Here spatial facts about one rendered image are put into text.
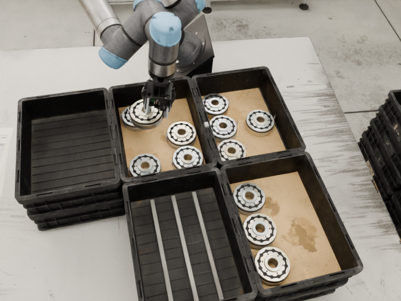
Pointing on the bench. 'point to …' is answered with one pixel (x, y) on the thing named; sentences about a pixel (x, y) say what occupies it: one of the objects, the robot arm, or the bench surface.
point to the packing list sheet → (4, 153)
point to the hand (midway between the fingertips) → (156, 111)
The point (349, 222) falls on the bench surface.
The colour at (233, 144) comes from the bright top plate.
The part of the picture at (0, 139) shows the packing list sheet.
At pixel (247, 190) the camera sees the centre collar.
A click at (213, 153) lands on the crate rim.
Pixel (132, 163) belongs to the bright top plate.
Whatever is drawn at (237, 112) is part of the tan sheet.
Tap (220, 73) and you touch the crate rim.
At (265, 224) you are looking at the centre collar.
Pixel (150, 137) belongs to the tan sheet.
